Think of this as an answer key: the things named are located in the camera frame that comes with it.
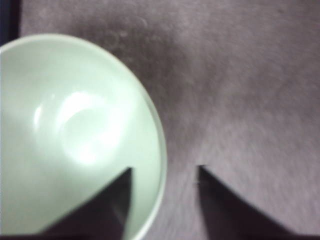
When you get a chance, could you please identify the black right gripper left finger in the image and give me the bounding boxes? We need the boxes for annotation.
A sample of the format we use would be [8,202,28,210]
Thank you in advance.
[8,167,133,240]

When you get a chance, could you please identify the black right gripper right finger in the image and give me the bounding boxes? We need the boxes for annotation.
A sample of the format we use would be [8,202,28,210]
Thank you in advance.
[197,165,320,240]

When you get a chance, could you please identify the light green bowl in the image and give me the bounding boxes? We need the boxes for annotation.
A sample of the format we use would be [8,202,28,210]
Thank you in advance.
[0,35,168,240]

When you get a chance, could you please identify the dark blue tray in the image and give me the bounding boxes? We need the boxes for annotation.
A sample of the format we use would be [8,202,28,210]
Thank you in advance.
[0,0,20,47]

